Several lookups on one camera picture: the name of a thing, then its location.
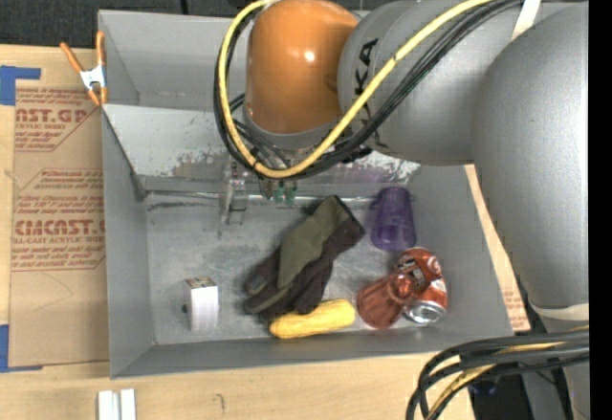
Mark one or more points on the crushed orange drink can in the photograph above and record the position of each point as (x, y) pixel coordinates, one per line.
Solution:
(428, 284)

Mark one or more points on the clear purple plastic cup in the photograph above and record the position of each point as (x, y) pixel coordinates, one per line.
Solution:
(394, 222)

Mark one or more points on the grey metal bin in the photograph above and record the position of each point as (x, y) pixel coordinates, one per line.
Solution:
(191, 241)

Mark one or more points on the yellow toy corn cob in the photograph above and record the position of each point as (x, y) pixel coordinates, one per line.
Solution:
(313, 320)

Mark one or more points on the brown cardboard board, red print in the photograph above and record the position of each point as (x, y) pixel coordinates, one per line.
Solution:
(57, 198)

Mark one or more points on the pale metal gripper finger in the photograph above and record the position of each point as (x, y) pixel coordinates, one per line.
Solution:
(226, 198)
(239, 203)

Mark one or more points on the brown and olive glove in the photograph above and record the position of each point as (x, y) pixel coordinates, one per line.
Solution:
(306, 260)

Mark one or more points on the clear red plastic cup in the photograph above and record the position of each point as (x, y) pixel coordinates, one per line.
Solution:
(380, 303)

